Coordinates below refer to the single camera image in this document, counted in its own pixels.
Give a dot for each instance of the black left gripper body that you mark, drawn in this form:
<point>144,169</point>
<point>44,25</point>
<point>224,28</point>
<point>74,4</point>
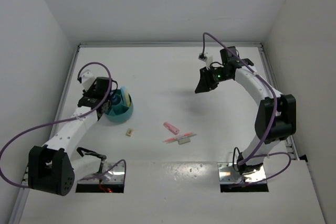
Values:
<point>87,94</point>

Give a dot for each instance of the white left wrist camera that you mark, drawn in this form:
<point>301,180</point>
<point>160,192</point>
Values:
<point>86,79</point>

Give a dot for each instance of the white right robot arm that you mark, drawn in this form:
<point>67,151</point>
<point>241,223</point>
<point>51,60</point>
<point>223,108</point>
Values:
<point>276,116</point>

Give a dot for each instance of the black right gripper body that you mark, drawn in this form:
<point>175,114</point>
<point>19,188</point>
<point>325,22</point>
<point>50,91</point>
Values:
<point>219,74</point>

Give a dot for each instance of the metal base plate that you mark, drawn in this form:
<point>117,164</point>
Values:
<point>113,176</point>
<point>229,175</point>

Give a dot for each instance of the yellow highlighter marker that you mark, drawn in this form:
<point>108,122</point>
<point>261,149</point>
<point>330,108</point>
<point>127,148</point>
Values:
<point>127,98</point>

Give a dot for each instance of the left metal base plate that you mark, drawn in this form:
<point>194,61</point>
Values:
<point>113,176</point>

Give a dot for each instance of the red thin pen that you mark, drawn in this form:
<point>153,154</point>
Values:
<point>179,137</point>

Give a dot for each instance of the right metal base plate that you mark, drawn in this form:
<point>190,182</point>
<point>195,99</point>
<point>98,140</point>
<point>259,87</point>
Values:
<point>229,175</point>

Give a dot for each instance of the small beige eraser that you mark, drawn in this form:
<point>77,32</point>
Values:
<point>129,132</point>

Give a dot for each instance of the grey rectangular eraser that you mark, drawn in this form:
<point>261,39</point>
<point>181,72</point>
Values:
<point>184,141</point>

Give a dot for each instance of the teal round organizer container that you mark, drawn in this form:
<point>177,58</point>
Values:
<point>119,113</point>

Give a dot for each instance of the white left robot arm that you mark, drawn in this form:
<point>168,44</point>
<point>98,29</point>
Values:
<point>49,167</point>

